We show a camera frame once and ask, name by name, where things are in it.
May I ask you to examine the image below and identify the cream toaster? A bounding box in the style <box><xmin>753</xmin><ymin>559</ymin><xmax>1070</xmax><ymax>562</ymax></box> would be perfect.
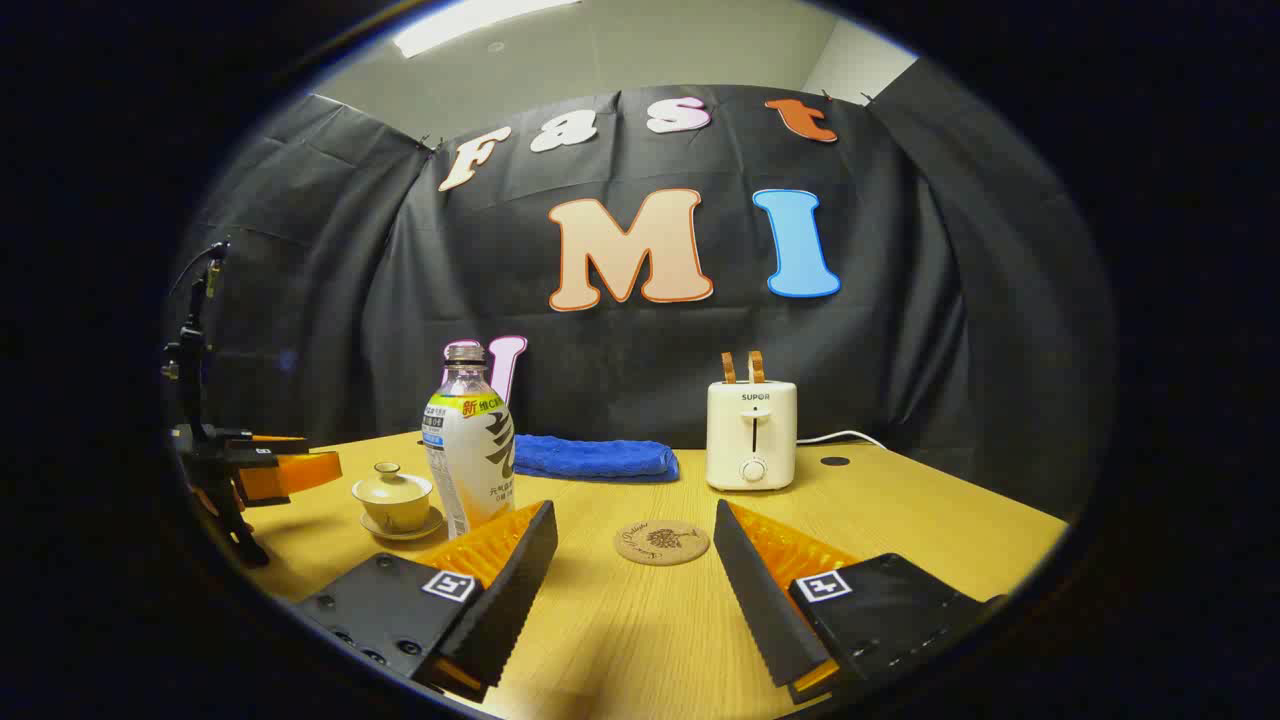
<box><xmin>706</xmin><ymin>380</ymin><xmax>798</xmax><ymax>492</ymax></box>

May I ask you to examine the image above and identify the cream ceramic saucer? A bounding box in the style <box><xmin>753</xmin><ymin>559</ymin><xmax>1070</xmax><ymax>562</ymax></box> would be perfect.
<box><xmin>360</xmin><ymin>506</ymin><xmax>446</xmax><ymax>542</ymax></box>

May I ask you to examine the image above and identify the clear labelled water bottle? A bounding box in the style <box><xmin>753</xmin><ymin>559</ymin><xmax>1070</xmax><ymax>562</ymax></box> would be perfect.
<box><xmin>422</xmin><ymin>340</ymin><xmax>517</xmax><ymax>541</ymax></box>

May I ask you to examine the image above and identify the black backdrop cloth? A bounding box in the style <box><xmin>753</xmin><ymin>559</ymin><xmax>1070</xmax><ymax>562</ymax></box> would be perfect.
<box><xmin>165</xmin><ymin>85</ymin><xmax>1116</xmax><ymax>521</ymax></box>

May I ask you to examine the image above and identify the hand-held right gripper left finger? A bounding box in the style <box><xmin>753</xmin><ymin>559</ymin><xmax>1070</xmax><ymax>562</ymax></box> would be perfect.
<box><xmin>290</xmin><ymin>500</ymin><xmax>559</xmax><ymax>703</ymax></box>

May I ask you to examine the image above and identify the cream teacup lid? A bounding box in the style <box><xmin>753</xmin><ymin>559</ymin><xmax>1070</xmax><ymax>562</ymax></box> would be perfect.
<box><xmin>352</xmin><ymin>462</ymin><xmax>434</xmax><ymax>504</ymax></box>

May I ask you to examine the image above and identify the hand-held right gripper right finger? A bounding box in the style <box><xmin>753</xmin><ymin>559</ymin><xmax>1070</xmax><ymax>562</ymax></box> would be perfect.
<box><xmin>713</xmin><ymin>499</ymin><xmax>1011</xmax><ymax>705</ymax></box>

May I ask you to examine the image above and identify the white power cable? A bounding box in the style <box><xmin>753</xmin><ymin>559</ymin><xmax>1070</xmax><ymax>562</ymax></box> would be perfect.
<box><xmin>795</xmin><ymin>430</ymin><xmax>889</xmax><ymax>451</ymax></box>

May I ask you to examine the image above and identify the blue folded towel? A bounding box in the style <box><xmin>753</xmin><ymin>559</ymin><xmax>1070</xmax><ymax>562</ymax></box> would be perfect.
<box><xmin>513</xmin><ymin>434</ymin><xmax>681</xmax><ymax>484</ymax></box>

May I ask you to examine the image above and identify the round cork coaster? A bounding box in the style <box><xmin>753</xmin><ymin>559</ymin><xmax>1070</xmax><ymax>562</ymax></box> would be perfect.
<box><xmin>614</xmin><ymin>519</ymin><xmax>711</xmax><ymax>567</ymax></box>

